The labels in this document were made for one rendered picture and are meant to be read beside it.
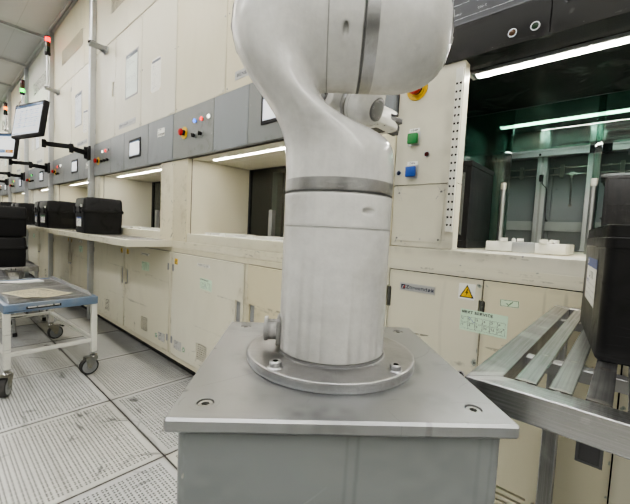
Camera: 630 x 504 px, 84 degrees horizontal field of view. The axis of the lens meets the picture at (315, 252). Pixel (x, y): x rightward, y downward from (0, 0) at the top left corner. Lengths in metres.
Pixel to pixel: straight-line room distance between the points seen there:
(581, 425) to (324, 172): 0.32
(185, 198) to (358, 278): 1.88
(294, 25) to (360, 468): 0.40
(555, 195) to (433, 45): 1.57
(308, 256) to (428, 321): 0.81
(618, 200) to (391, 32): 1.13
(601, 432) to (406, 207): 0.85
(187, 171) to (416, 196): 1.42
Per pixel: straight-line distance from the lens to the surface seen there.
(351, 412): 0.32
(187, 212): 2.16
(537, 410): 0.42
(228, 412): 0.31
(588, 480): 1.14
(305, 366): 0.37
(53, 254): 5.15
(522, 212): 1.95
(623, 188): 1.43
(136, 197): 3.66
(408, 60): 0.41
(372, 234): 0.36
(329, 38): 0.40
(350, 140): 0.35
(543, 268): 1.02
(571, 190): 1.92
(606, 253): 0.57
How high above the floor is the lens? 0.91
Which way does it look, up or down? 4 degrees down
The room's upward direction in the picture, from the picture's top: 3 degrees clockwise
